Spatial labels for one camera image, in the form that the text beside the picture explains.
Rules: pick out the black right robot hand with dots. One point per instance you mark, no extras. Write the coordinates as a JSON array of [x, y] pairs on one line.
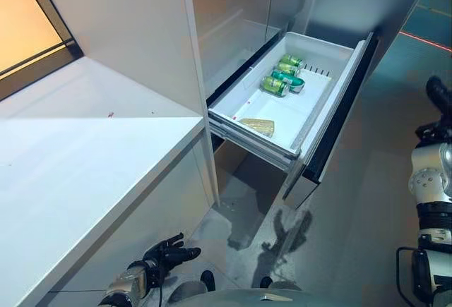
[[438, 116]]

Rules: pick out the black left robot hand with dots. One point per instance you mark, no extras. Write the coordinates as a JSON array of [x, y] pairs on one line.
[[169, 254]]

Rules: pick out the clear bottle of yellow tea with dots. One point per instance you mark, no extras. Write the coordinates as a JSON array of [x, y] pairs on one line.
[[259, 126]]

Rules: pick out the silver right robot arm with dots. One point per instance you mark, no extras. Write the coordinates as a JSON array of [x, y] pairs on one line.
[[432, 194]]

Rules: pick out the white fridge drawer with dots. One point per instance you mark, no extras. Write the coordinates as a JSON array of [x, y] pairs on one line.
[[275, 116]]

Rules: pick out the stainless steel fridge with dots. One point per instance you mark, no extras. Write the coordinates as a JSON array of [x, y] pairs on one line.
[[233, 10]]

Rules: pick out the grey robot torso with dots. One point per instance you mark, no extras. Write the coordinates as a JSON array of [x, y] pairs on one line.
[[240, 296]]

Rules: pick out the white counter cabinet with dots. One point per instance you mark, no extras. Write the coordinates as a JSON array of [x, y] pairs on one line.
[[70, 173]]

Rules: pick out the dark green drink can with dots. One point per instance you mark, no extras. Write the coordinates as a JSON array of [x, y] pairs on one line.
[[287, 79]]

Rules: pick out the light green drink can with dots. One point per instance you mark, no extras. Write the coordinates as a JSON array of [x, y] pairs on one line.
[[289, 68], [293, 60], [274, 85]]

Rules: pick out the tall white cabinet panel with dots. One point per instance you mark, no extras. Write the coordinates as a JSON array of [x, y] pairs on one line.
[[123, 21]]

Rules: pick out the black framed lit window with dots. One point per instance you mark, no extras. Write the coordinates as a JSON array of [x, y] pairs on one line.
[[28, 17]]

